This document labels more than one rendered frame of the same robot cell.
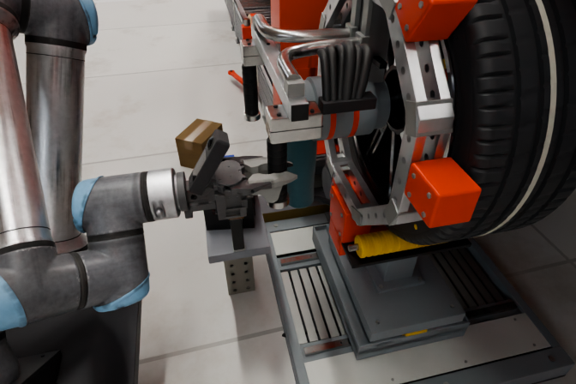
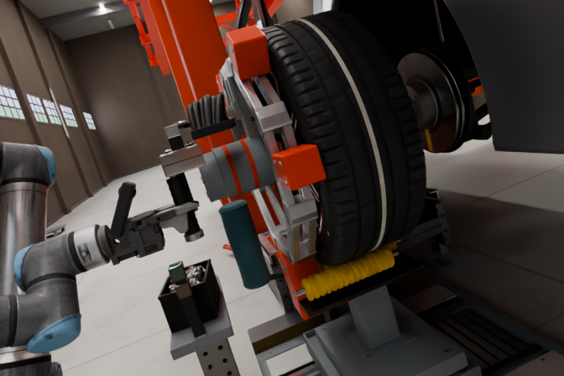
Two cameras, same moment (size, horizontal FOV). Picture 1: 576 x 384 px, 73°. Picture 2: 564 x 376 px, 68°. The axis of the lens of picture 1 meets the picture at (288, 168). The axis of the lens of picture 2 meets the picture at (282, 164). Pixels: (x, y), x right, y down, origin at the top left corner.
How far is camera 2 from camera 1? 0.50 m
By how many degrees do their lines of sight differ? 29
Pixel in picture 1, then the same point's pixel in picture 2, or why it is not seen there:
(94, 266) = (25, 299)
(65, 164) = not seen: hidden behind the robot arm
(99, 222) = (33, 269)
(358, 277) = (346, 355)
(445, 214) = (298, 174)
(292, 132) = (180, 164)
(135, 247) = (65, 286)
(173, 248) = not seen: outside the picture
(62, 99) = (25, 221)
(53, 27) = (20, 170)
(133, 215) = (63, 261)
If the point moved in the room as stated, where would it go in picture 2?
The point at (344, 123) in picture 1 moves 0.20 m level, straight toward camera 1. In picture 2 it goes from (243, 170) to (221, 189)
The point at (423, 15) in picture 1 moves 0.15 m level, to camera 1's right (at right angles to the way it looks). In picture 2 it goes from (236, 54) to (303, 33)
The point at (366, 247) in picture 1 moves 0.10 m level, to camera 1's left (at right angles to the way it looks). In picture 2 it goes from (310, 284) to (271, 296)
